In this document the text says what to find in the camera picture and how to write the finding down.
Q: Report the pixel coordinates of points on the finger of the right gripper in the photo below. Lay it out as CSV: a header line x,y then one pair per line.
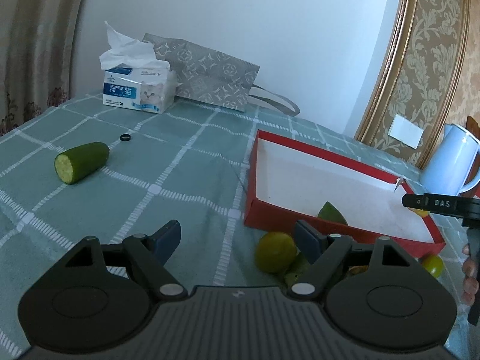
x,y
445,205

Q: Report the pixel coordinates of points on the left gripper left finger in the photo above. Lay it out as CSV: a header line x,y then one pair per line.
x,y
97,295

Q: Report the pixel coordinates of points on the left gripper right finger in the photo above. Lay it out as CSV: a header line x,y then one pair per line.
x,y
376,294

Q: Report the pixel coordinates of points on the round green lime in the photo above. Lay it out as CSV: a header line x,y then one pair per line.
x,y
433,264
274,252

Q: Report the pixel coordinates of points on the yellow fruit piece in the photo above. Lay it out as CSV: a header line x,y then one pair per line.
x,y
421,213

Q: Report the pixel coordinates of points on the short cut cucumber piece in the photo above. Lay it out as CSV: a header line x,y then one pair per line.
x,y
295,269

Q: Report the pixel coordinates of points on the operator hand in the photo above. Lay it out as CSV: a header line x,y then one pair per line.
x,y
470,283

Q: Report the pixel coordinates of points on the light blue electric kettle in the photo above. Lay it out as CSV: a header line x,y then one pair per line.
x,y
449,167

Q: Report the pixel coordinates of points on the green mango wedge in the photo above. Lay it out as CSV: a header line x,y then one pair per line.
x,y
330,213

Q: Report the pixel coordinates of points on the green checked tablecloth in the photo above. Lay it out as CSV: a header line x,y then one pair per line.
x,y
190,164

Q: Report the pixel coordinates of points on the cucumber piece on cloth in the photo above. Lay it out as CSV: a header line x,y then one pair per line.
x,y
77,163

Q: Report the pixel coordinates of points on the red shallow cardboard box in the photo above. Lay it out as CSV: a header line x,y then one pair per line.
x,y
290,180

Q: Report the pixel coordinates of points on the cat print tissue box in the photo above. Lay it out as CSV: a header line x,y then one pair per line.
x,y
134,78

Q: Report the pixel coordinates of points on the grey patterned gift bag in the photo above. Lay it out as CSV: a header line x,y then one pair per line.
x,y
213,77

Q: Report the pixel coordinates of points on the patterned beige curtain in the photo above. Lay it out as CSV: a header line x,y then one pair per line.
x,y
36,51

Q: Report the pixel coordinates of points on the white wall switch plate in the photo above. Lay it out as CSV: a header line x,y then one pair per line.
x,y
405,131

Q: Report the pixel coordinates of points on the gold framed wall panel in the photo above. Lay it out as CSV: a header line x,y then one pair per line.
x,y
419,76

